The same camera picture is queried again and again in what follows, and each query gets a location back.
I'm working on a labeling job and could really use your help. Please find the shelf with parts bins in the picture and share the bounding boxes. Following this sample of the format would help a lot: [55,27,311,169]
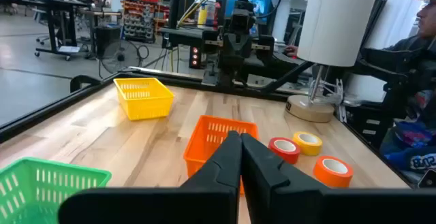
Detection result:
[119,0,171,44]

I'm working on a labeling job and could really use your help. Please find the black table frame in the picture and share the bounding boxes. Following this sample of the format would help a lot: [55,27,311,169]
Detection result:
[0,65,420,188]

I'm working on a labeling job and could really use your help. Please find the black frame clamp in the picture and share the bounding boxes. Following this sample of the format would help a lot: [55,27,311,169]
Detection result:
[69,74,102,94]

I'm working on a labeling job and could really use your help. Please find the yellow tape roll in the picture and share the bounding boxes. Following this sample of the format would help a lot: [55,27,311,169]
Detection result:
[292,131,323,157]

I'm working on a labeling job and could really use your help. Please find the green plastic basket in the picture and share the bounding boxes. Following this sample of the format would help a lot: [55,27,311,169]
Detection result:
[0,157,112,224]

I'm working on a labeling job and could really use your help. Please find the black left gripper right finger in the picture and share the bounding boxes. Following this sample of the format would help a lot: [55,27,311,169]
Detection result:
[240,133,436,224]

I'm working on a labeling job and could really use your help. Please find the red tape roll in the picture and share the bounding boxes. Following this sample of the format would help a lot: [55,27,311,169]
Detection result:
[268,137,301,165]

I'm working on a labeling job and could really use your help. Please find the orange tape roll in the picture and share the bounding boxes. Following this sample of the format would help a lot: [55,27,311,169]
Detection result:
[313,155,354,189]

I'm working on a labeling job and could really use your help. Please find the orange plastic basket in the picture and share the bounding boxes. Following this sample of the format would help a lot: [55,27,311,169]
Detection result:
[183,114,259,195]

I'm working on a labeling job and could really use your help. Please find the white cable bundle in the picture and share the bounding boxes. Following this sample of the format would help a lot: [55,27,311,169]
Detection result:
[308,77,345,106]

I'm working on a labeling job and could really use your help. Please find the black rolling desk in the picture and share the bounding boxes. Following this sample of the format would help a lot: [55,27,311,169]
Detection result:
[33,0,93,61]

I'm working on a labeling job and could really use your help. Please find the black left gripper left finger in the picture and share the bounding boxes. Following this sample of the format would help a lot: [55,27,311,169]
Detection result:
[57,130,243,224]

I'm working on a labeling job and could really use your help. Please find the black floor fan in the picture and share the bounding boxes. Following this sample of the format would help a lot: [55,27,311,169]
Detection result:
[99,38,142,75]

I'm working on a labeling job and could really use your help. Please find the black smartphone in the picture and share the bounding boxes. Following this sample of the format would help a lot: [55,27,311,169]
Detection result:
[417,168,436,189]

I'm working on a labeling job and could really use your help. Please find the white shade table lamp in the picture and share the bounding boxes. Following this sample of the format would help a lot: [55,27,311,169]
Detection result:
[285,0,382,123]

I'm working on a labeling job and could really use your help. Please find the person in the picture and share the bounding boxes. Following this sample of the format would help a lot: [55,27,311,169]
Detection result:
[354,0,436,184]

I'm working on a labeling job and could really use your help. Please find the computer tower red lights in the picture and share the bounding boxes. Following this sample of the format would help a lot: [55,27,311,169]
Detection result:
[189,45,203,70]

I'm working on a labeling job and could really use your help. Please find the yellow bottle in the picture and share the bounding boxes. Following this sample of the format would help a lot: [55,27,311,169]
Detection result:
[197,2,208,27]

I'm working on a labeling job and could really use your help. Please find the yellow plastic basket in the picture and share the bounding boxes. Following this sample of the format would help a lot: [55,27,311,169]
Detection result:
[113,77,175,121]

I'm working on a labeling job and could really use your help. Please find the black drawer unit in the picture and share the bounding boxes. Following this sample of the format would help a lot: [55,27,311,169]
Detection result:
[343,103,396,150]

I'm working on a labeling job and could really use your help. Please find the black box speaker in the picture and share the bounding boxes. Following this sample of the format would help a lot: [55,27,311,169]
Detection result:
[94,25,123,60]

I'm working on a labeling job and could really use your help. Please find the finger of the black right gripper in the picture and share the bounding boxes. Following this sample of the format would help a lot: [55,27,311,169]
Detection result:
[222,35,240,79]
[238,35,255,79]

